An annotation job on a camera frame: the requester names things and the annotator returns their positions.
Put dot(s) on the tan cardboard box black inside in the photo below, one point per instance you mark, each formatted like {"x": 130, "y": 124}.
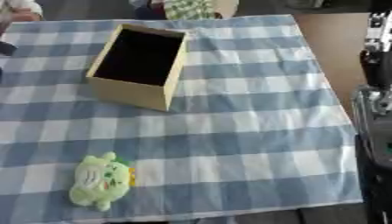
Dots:
{"x": 133, "y": 94}

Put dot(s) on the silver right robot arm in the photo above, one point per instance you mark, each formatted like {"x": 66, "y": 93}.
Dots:
{"x": 380, "y": 32}

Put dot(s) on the green soft toy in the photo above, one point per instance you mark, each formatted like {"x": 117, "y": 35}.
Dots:
{"x": 100, "y": 180}

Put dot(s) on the person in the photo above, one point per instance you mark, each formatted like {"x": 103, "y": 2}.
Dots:
{"x": 20, "y": 8}
{"x": 189, "y": 8}

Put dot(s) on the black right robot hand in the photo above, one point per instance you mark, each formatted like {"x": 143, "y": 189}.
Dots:
{"x": 377, "y": 68}

